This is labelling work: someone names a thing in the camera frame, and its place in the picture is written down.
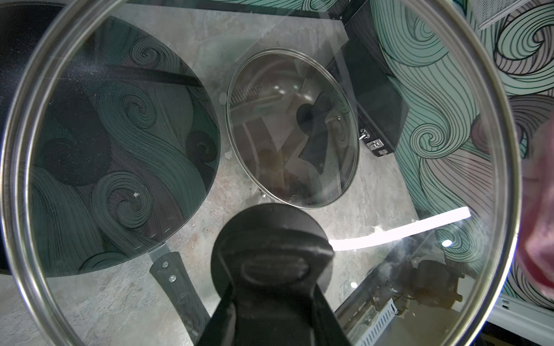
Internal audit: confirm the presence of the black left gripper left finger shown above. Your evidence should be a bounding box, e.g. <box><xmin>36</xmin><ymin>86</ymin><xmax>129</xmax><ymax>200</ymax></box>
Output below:
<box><xmin>197</xmin><ymin>285</ymin><xmax>237</xmax><ymax>346</ymax></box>

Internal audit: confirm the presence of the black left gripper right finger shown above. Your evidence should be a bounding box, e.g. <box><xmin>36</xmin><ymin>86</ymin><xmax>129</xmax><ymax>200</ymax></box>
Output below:
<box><xmin>312</xmin><ymin>285</ymin><xmax>351</xmax><ymax>346</ymax></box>

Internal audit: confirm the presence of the glass pot lid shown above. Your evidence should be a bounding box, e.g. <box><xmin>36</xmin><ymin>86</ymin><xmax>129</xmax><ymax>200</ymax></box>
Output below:
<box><xmin>225</xmin><ymin>48</ymin><xmax>360</xmax><ymax>209</ymax></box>

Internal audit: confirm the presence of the pink cloth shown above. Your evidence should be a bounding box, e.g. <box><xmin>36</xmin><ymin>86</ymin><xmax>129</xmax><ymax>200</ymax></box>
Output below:
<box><xmin>516</xmin><ymin>120</ymin><xmax>553</xmax><ymax>299</ymax></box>

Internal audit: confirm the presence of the glass frying pan lid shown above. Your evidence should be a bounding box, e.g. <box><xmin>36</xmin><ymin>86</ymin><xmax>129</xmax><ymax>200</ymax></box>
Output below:
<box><xmin>1</xmin><ymin>1</ymin><xmax>519</xmax><ymax>345</ymax></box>

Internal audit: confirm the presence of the black frying pan with lid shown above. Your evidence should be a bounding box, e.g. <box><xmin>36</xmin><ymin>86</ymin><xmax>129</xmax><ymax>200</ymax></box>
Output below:
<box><xmin>0</xmin><ymin>1</ymin><xmax>222</xmax><ymax>343</ymax></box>

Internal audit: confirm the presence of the black ribbed carrying case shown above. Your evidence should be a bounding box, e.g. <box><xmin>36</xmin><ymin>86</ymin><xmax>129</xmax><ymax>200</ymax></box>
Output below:
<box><xmin>327</xmin><ymin>1</ymin><xmax>409</xmax><ymax>157</ymax></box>

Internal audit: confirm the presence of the white slotted cable duct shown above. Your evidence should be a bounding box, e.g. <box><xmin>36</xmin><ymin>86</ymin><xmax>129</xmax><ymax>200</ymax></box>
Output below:
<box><xmin>347</xmin><ymin>298</ymin><xmax>398</xmax><ymax>346</ymax></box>

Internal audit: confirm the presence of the clear plastic wall bin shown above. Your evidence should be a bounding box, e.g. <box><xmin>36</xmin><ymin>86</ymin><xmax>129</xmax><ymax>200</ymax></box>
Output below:
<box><xmin>468</xmin><ymin>0</ymin><xmax>529</xmax><ymax>30</ymax></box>

